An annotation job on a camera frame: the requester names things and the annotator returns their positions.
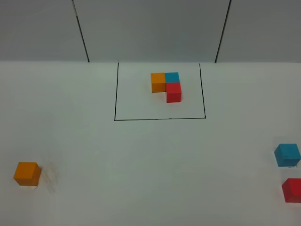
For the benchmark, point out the red template block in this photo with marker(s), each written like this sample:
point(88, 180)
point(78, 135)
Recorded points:
point(173, 92)

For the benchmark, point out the orange template block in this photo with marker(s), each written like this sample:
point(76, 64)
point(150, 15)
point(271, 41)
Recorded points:
point(158, 82)

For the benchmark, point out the blue template block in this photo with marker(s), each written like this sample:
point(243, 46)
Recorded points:
point(172, 77)

